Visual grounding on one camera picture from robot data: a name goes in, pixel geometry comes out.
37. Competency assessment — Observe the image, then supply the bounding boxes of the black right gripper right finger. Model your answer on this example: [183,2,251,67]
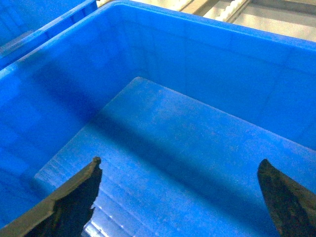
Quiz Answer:
[257,159,316,237]

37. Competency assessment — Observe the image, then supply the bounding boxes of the left blue plastic crate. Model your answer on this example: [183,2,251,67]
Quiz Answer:
[0,0,97,69]

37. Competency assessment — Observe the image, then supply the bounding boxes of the large blue plastic crate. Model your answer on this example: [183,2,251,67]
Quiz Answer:
[0,1,316,237]

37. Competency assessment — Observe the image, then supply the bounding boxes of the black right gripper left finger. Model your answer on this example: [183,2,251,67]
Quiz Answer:
[0,157,102,237]

